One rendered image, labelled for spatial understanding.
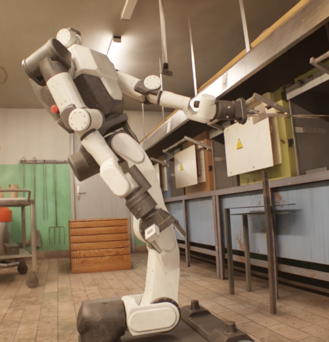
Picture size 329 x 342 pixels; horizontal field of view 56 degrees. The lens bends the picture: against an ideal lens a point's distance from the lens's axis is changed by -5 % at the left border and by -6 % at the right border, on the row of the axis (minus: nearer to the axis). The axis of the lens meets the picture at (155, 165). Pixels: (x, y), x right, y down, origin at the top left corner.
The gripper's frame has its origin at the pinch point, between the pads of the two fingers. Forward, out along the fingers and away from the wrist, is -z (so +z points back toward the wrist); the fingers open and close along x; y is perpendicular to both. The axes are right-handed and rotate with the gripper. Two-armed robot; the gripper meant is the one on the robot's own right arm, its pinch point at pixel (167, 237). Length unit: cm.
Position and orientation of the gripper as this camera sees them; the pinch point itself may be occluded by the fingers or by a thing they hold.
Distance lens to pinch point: 112.2
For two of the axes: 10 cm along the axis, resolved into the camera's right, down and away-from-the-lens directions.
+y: 2.8, -1.4, 9.5
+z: -6.1, -7.9, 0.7
